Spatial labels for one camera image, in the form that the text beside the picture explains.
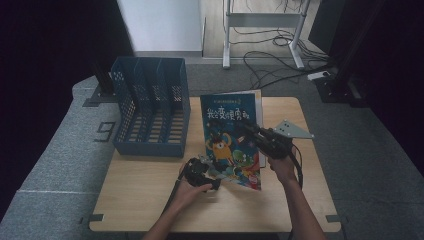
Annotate blue perforated file rack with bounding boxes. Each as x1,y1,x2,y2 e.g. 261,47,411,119
109,55,192,159

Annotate blue cartoon picture book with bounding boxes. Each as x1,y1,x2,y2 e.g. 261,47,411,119
199,93,263,192

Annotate white metal desk frame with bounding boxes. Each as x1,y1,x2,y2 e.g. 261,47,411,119
221,0,307,70

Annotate black floor cables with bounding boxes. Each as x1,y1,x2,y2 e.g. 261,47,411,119
229,25,336,91

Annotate black metal stand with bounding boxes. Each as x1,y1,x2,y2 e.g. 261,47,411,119
82,59,118,108
314,0,389,105

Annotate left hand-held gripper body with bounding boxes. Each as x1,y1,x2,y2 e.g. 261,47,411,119
183,154,215,188

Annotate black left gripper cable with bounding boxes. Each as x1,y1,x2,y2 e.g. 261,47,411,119
162,171,187,216

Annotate person's right hand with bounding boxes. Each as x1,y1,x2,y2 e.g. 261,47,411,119
267,152,298,185

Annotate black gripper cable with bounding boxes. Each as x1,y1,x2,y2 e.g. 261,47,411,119
162,171,187,216
289,143,305,192

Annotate white power strip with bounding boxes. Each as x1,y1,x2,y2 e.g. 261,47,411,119
306,70,332,82

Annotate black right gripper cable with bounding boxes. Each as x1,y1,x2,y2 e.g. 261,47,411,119
289,143,305,192

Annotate person's left hand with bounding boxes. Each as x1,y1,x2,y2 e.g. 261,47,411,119
171,178,213,212

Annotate dark curtain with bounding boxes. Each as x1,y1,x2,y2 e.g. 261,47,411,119
0,0,135,223
308,0,424,176

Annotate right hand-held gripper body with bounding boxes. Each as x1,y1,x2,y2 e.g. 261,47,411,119
252,119,315,160

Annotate white partition panel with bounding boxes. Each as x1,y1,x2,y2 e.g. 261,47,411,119
116,0,205,58

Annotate white-edged book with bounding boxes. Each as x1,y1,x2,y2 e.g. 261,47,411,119
226,89,268,168

